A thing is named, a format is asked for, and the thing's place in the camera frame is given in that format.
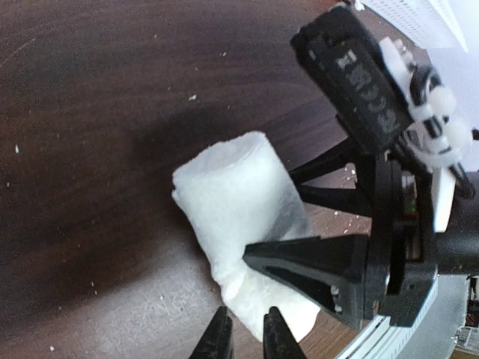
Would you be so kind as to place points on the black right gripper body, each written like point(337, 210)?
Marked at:
point(401, 260)

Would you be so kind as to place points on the white towel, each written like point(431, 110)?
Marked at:
point(236, 193)

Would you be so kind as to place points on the white plastic basket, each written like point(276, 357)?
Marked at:
point(428, 24)

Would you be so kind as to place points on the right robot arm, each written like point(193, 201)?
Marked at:
point(339, 179)

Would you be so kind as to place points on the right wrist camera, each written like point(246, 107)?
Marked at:
point(345, 61)

